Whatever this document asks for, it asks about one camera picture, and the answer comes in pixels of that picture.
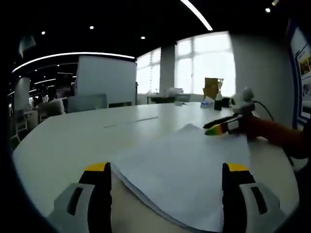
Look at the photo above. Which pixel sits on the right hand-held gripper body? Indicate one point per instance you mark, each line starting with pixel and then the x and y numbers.
pixel 243 102

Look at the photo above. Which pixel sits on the person's right hand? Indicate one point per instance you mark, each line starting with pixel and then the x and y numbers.
pixel 250 127

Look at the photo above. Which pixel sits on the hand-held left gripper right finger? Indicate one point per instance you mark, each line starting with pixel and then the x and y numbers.
pixel 233 194

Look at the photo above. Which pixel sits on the wall poster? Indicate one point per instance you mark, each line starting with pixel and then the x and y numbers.
pixel 302 72

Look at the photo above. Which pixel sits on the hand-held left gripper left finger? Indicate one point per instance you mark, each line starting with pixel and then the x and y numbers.
pixel 97 194

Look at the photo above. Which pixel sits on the ceiling air conditioner vent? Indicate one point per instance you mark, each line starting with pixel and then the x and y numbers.
pixel 27 44

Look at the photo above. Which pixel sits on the white square column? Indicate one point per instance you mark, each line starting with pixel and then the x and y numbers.
pixel 22 94

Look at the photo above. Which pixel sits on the wide ceiling light strip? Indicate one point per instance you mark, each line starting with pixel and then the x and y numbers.
pixel 196 14

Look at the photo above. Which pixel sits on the white mobile whiteboard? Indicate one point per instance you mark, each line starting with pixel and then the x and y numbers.
pixel 107 80

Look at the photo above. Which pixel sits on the thin ceiling light strip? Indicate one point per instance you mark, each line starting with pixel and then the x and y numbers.
pixel 73 54

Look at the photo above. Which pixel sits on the brown cardboard box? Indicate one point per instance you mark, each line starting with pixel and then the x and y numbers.
pixel 213 87

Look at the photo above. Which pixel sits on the blue tissue pack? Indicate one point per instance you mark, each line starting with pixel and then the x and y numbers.
pixel 206 103

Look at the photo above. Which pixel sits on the grey desk panel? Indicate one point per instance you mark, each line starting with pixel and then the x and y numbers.
pixel 87 103

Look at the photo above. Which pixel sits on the grey cluttered items pile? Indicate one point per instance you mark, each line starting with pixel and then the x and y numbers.
pixel 170 94

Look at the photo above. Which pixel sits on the white table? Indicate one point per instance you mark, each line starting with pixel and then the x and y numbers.
pixel 73 140

